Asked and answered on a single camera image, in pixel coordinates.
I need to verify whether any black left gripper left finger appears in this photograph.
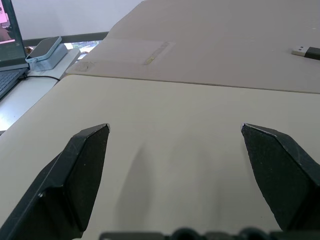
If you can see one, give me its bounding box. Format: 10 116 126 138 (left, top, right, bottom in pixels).
0 123 111 240

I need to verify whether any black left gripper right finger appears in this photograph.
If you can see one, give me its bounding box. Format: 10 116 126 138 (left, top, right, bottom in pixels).
240 122 320 240

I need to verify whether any white side desk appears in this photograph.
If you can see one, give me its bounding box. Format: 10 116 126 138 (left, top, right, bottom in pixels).
0 48 81 136

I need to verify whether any smartphone on light-blue stand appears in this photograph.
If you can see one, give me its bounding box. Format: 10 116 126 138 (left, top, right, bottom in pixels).
25 35 69 72

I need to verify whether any black USB plug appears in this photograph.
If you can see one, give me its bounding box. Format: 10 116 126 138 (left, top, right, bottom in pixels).
291 44 320 61

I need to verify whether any dark grey laptop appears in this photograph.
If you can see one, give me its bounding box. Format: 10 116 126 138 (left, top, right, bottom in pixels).
0 0 30 100

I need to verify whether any brown cardboard sheet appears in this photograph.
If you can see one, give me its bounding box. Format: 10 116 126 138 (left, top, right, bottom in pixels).
65 0 320 95

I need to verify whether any clear tape strip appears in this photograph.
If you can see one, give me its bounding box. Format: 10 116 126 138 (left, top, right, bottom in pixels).
143 41 176 66

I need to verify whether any black thin cable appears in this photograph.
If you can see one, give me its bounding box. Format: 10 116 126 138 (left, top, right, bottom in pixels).
17 74 62 82

